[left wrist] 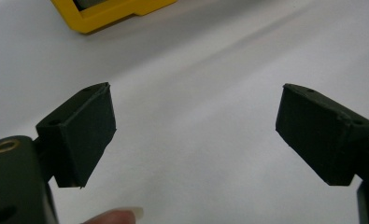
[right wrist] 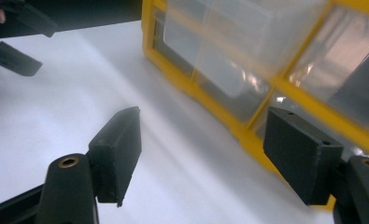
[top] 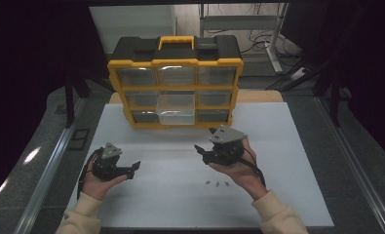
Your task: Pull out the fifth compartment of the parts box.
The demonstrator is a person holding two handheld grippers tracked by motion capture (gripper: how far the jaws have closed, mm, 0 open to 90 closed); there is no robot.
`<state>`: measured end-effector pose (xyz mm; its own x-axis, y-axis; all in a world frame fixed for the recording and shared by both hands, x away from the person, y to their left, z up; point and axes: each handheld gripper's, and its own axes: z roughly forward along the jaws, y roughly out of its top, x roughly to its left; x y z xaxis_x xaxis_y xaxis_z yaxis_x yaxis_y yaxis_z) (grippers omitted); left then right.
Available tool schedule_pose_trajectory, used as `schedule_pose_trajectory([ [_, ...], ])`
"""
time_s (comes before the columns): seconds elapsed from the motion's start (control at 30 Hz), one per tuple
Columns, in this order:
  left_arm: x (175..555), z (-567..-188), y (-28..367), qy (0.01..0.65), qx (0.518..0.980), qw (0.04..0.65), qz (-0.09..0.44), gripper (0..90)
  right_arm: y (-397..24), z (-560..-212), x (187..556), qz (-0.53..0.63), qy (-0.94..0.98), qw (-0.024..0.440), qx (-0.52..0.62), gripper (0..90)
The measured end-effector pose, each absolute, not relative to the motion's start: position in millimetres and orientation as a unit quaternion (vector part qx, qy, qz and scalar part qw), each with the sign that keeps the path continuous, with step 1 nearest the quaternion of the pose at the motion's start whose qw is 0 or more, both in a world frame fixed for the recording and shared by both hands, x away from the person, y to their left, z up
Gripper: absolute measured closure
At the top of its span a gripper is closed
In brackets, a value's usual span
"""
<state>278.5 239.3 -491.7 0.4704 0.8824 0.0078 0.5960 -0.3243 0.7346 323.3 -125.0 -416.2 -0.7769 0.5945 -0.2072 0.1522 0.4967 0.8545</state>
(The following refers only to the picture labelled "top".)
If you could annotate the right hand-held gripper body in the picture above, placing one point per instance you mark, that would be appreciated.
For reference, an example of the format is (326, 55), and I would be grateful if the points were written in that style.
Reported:
(227, 149)

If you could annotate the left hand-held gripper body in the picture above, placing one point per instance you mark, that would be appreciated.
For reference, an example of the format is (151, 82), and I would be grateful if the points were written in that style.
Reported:
(104, 168)

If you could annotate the clear plastic drawer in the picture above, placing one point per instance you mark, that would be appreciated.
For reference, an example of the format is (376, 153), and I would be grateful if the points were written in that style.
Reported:
(175, 110)

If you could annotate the yellow black organizer cabinet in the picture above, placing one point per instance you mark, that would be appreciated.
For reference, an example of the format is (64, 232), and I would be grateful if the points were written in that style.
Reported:
(175, 53)

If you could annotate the person's left hand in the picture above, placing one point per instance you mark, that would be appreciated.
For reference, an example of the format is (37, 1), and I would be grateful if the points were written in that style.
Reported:
(96, 189)

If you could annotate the person's right hand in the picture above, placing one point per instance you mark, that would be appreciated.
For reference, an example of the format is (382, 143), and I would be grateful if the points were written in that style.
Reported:
(245, 175)

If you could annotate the dark floor plate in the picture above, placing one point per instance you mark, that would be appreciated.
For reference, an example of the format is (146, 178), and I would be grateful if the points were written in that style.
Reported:
(79, 139)

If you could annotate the white table board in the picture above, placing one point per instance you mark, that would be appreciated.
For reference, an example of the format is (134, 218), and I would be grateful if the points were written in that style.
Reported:
(167, 195)

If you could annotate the black metal stand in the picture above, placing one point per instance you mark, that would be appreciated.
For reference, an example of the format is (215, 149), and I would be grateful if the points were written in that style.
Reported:
(69, 104)
(335, 104)

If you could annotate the group of clear organizer drawers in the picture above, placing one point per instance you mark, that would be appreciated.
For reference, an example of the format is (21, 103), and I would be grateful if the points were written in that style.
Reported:
(137, 77)

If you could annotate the white power strip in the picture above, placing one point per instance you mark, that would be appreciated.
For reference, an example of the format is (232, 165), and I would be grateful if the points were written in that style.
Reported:
(298, 73)

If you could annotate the white desk with metal legs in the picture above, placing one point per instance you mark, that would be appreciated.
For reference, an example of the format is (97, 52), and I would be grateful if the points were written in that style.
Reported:
(238, 22)

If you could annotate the dark curtain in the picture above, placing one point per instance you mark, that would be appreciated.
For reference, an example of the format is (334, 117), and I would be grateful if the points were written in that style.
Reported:
(372, 65)
(24, 65)

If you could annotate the white panel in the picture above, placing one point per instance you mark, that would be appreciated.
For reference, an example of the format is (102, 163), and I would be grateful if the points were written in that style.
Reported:
(131, 22)

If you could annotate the aluminium rail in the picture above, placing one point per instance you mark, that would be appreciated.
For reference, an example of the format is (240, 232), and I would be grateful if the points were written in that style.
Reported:
(47, 175)
(359, 175)

